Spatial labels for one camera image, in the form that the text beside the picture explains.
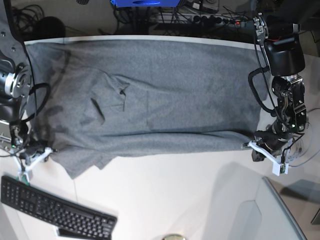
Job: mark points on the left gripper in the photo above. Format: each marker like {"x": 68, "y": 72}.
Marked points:
{"x": 272, "y": 139}

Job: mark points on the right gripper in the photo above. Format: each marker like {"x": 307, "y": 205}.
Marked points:
{"x": 24, "y": 142}

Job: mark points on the grey t-shirt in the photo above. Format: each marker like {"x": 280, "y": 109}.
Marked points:
{"x": 134, "y": 98}

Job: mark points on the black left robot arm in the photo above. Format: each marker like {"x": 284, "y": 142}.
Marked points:
{"x": 277, "y": 36}

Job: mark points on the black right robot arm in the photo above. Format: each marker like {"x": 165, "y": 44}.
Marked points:
{"x": 21, "y": 99}

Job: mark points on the grey monitor edge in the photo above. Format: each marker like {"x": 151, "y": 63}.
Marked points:
{"x": 302, "y": 199}

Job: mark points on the black keyboard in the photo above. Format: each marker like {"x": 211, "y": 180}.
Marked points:
{"x": 79, "y": 221}

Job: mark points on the round brass object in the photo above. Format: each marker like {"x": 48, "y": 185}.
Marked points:
{"x": 174, "y": 236}

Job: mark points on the black power strip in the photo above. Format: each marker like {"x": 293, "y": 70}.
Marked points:
{"x": 237, "y": 21}

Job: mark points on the blue box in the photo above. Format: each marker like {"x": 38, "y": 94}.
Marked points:
{"x": 145, "y": 3}

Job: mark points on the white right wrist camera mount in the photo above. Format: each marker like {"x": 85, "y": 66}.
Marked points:
{"x": 25, "y": 169}

